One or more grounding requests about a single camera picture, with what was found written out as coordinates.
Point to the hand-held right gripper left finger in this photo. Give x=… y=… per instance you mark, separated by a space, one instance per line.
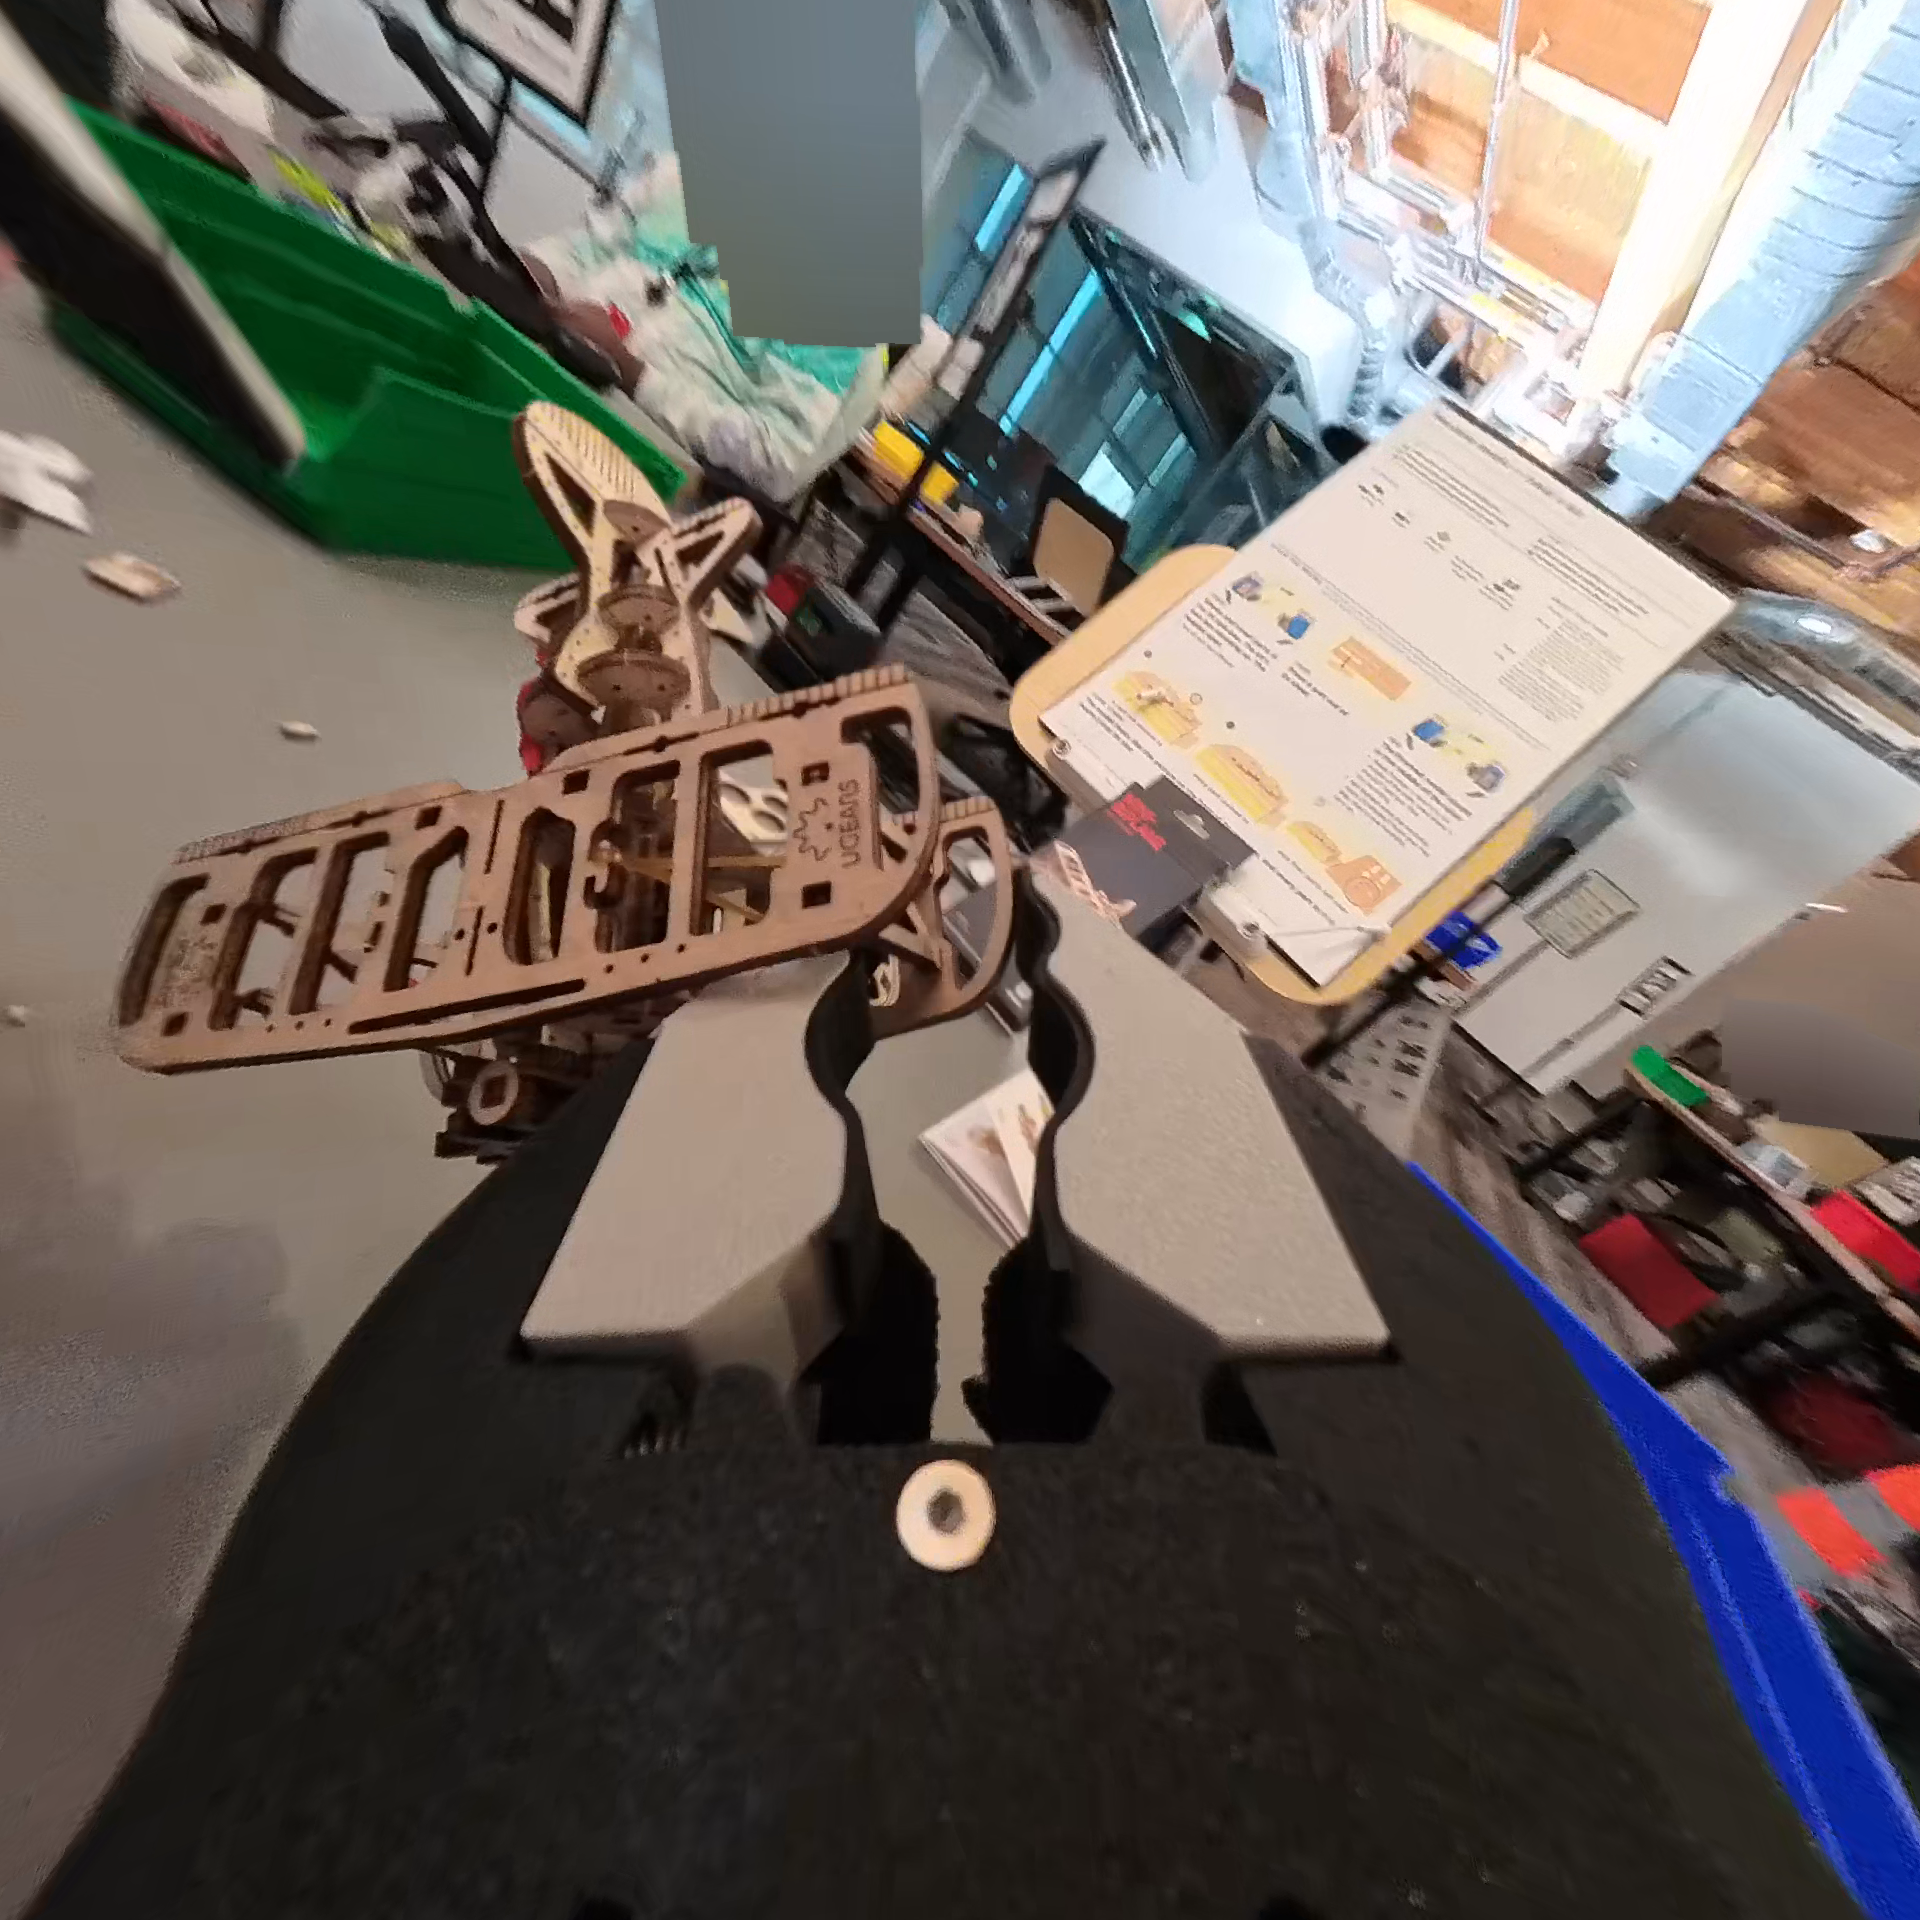
x=691 y=1184

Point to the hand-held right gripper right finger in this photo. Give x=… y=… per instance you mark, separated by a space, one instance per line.
x=1200 y=1184

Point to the wooden model airplane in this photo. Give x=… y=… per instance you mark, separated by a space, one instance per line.
x=819 y=809

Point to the open instruction booklet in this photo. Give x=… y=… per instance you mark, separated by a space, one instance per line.
x=991 y=1154

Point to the black red-printed card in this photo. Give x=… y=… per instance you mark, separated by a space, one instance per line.
x=1156 y=856

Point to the wooden clipboard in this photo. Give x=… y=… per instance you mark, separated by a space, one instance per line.
x=1096 y=628

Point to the printed instruction sheet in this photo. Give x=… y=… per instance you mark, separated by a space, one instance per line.
x=1470 y=628

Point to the wooden chair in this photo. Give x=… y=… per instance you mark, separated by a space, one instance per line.
x=1078 y=556

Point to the silver metal cabinet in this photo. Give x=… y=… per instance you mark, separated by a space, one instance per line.
x=1725 y=809

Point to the blue plastic bin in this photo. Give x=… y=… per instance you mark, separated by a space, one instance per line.
x=1725 y=1576

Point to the glass display cabinet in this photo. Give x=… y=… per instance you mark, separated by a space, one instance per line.
x=1141 y=406

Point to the green plastic bin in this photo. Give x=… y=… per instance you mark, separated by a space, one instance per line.
x=405 y=450

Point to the white plastic bag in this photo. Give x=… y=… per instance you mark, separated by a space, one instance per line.
x=704 y=388

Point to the small wooden offcut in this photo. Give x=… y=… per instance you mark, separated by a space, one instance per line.
x=133 y=579

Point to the white paper scrap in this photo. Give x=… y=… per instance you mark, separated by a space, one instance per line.
x=44 y=481

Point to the dark grey-edged panel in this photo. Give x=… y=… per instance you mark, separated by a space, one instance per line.
x=89 y=225

